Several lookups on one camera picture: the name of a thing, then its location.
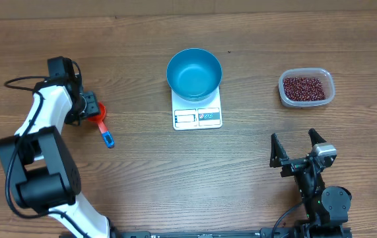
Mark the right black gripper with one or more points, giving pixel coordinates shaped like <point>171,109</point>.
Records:
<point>296,164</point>

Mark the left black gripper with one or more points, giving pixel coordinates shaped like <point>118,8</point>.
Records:
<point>94,107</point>

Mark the red scoop with blue handle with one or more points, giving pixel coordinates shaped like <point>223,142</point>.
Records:
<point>99,120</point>

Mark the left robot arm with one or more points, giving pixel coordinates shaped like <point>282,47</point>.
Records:
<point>42,178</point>

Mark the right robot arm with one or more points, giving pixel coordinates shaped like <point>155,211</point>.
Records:
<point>326,206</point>

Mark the white digital kitchen scale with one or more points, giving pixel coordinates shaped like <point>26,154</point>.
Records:
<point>197,115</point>

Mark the blue metal bowl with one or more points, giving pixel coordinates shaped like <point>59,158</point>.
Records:
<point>194,74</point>

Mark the red beans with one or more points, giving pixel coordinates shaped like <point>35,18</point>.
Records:
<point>303,89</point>

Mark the clear plastic food container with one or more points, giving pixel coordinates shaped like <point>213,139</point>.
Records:
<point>322,74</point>

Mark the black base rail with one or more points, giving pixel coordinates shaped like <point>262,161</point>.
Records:
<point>204,234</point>

